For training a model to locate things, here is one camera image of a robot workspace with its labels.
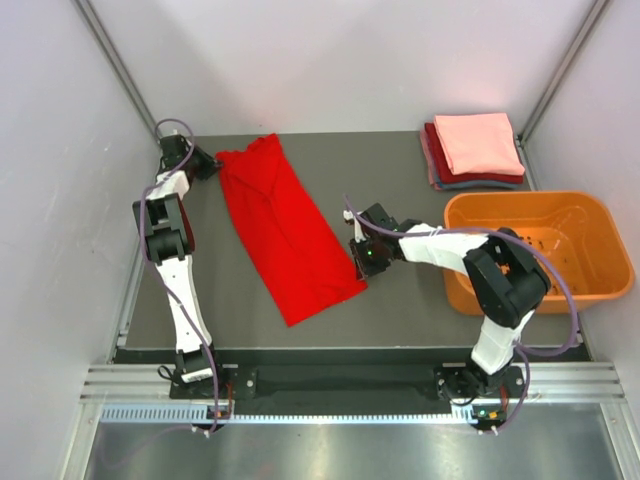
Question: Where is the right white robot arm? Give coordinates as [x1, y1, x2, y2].
[343, 203, 551, 396]

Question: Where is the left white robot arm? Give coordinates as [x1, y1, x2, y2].
[132, 132, 227, 397]

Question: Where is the folded dark red t shirt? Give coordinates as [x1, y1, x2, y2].
[424, 122, 524, 188]

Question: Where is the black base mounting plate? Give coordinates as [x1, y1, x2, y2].
[168, 347, 523, 416]

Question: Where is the folded pink t shirt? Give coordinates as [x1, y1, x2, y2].
[434, 112, 525, 176]

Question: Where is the orange plastic basket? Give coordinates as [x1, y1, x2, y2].
[444, 191, 635, 311]

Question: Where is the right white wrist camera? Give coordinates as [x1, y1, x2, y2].
[343, 210, 367, 243]

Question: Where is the left aluminium frame post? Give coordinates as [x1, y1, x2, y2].
[71, 0, 158, 143]

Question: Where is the aluminium frame post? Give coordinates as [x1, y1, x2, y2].
[517, 0, 613, 146]
[71, 0, 158, 143]

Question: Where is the aluminium rail profile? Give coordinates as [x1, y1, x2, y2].
[80, 362, 625, 403]

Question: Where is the grey slotted cable duct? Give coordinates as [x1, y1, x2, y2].
[99, 402, 501, 426]

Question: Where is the right aluminium frame post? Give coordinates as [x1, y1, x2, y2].
[517, 0, 613, 146]

